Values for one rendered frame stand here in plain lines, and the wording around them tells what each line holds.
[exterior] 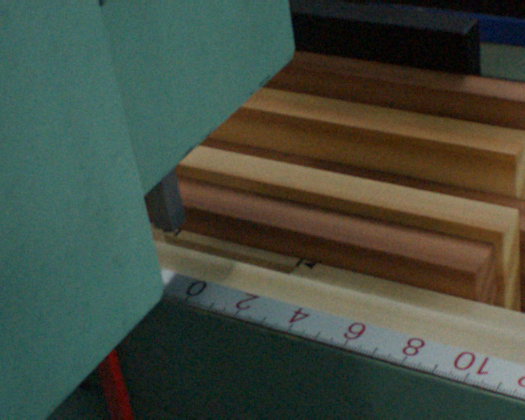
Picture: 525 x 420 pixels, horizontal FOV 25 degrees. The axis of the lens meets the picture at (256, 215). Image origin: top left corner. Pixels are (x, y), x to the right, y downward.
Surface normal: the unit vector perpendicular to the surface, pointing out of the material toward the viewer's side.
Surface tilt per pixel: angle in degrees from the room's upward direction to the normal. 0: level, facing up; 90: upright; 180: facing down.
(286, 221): 0
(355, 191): 0
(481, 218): 0
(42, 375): 90
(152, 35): 90
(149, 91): 90
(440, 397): 90
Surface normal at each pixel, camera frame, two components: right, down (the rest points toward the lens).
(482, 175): -0.51, 0.54
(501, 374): -0.14, -0.82
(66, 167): 0.85, 0.19
